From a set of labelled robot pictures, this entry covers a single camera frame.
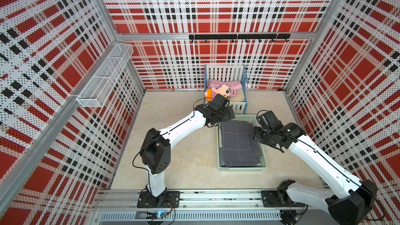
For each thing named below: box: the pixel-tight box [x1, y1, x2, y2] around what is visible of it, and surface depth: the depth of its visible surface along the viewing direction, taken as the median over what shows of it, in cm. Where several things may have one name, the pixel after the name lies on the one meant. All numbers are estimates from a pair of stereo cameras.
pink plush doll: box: [204, 78, 243, 102], surface depth 103 cm
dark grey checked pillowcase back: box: [219, 119, 262, 168], surface depth 84 cm
